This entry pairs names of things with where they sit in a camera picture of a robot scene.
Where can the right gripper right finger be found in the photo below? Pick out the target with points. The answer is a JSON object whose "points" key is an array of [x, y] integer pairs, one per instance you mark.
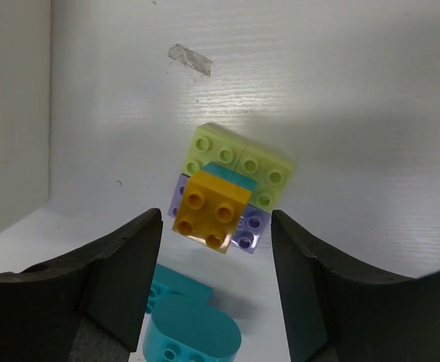
{"points": [[331, 299]]}

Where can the teal lego brick stack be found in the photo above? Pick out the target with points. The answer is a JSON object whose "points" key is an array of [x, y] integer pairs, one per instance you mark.
{"points": [[183, 326]]}

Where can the clear tape scrap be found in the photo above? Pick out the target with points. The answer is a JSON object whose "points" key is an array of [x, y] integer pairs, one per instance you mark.
{"points": [[190, 59]]}

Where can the small white container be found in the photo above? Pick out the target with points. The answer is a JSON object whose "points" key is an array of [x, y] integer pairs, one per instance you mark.
{"points": [[25, 62]]}

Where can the green lego plate in stack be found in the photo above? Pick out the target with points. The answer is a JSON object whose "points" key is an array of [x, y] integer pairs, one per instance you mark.
{"points": [[271, 170]]}

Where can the teal lego in stack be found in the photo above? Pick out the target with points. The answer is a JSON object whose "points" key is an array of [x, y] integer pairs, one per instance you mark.
{"points": [[230, 175]]}

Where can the purple lego plate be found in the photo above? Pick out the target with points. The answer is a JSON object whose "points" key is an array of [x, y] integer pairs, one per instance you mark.
{"points": [[250, 228]]}

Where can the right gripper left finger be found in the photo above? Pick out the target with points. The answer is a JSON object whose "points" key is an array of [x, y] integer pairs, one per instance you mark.
{"points": [[86, 305]]}

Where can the yellow square lego brick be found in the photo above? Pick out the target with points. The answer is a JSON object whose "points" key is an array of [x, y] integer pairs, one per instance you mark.
{"points": [[210, 210]]}

